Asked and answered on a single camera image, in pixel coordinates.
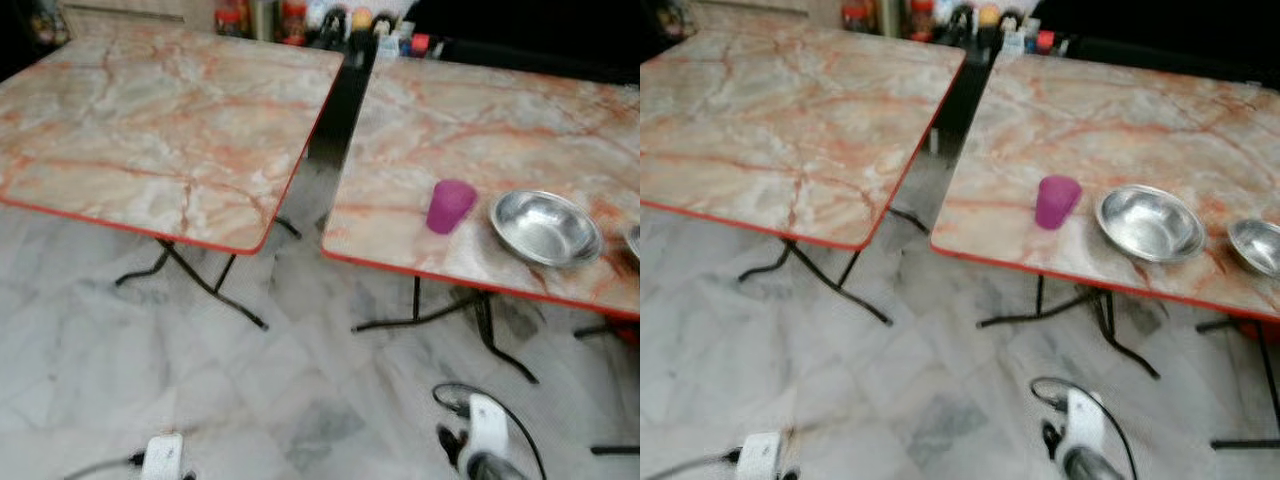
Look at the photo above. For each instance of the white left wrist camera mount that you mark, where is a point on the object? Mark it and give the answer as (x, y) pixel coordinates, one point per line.
(760, 458)
(162, 458)

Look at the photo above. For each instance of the white container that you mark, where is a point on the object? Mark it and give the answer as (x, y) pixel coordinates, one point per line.
(390, 46)
(1015, 40)

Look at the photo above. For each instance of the red jar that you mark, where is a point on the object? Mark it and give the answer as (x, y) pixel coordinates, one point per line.
(855, 17)
(921, 20)
(230, 18)
(293, 22)

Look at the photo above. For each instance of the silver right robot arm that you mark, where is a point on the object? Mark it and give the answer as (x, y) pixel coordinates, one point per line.
(495, 469)
(1090, 465)

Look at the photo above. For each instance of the steel bowl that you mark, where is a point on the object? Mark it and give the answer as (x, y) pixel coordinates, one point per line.
(545, 228)
(634, 241)
(1150, 224)
(1258, 246)

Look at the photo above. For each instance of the purple plastic cup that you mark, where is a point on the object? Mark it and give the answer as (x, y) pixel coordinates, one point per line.
(1056, 202)
(450, 207)

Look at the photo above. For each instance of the steel canister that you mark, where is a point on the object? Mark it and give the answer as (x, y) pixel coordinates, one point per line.
(264, 18)
(891, 16)

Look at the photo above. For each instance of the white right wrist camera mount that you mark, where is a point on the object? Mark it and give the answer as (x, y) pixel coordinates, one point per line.
(489, 425)
(1085, 420)

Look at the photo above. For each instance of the red-cap bottle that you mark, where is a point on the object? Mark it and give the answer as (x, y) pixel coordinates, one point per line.
(420, 44)
(1046, 41)

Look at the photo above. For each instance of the marble-top folding table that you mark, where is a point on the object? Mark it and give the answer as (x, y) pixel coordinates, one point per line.
(150, 120)
(1100, 120)
(780, 120)
(480, 130)

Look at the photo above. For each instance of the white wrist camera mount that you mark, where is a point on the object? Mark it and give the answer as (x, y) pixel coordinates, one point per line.
(162, 458)
(489, 425)
(1085, 420)
(760, 458)

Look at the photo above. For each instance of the yellow-cap dark bottle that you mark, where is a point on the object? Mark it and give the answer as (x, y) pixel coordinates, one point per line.
(361, 20)
(989, 18)

